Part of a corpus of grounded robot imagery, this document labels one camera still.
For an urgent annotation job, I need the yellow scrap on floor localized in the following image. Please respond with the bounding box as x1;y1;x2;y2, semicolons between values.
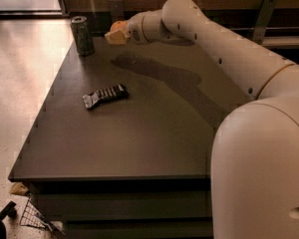
9;182;29;196

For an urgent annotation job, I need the left metal bracket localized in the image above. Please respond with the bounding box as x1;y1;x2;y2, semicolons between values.
109;0;125;22

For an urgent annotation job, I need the wire mesh basket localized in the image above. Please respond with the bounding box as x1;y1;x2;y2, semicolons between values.
19;199;64;234

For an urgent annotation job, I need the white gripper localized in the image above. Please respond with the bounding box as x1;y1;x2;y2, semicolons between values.
105;13;147;45

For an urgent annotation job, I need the orange fruit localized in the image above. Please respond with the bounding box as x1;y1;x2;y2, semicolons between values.
110;21;127;32

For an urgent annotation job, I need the green soda can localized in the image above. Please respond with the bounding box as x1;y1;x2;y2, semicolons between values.
71;16;95;56

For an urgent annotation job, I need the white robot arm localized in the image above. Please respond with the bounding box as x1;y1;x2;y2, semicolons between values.
106;0;299;239

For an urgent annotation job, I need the right metal bracket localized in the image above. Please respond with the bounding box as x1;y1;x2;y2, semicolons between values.
251;0;278;45

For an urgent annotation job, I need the black object bottom left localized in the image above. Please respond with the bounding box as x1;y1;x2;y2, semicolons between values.
0;201;17;239

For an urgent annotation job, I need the black snack bar wrapper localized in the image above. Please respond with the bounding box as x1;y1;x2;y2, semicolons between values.
83;84;129;110

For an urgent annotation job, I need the metal bracket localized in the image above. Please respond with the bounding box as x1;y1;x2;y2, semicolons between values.
109;0;125;22
251;0;278;45

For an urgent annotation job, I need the grey drawer cabinet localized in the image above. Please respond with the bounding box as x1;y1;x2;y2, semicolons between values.
9;38;244;239

